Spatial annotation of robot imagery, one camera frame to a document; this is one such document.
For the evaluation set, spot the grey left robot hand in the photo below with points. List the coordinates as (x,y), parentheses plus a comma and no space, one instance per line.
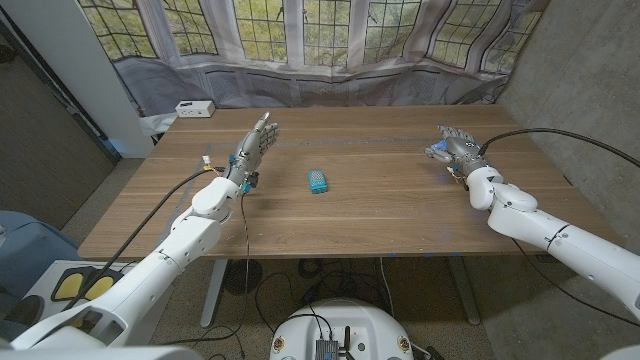
(253,148)

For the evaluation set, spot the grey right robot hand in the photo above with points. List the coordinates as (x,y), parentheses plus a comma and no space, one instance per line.
(462,150)

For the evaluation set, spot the blue toy camera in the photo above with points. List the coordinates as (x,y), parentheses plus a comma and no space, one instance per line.
(440,145)

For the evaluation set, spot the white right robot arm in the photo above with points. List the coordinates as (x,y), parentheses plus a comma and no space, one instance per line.
(550,235)

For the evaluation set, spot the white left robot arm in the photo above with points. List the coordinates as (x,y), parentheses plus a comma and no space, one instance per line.
(165,265)

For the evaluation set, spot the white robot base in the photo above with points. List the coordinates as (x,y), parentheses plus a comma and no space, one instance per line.
(360,325)

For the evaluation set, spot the white right shoulder cover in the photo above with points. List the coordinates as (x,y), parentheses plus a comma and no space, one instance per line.
(625,354)

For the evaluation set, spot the white left shoulder cover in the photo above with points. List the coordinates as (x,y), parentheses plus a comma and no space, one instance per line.
(100,354)

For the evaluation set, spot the teal toy phone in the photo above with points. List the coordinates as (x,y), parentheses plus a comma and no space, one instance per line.
(317,182)

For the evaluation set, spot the white power socket box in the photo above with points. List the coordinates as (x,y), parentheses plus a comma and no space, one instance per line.
(195,108)

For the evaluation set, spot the printed window backdrop cloth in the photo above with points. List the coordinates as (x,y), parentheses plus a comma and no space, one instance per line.
(320,75)

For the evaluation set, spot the black round floor disc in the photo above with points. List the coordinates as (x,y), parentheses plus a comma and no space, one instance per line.
(255,277)

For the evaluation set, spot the grey table leg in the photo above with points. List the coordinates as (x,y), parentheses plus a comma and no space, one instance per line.
(464,292)

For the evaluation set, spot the white table leg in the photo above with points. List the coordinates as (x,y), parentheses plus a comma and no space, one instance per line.
(214,292)

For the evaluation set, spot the white partition panel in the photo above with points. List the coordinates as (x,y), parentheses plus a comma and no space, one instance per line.
(85,75)

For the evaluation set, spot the black antenna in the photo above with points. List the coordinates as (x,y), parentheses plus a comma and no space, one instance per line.
(347,337)

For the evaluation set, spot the grey electronics box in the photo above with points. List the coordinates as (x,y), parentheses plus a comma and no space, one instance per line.
(326,350)

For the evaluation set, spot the black pedal with yellow pads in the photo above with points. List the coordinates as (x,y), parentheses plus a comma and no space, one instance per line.
(69,286)

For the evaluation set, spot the blue upholstered chair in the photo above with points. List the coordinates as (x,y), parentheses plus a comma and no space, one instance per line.
(30,245)

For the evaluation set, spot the white floor board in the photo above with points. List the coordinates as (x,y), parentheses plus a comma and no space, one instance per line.
(42,280)

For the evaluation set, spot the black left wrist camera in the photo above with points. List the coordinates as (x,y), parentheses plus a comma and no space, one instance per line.
(254,180)

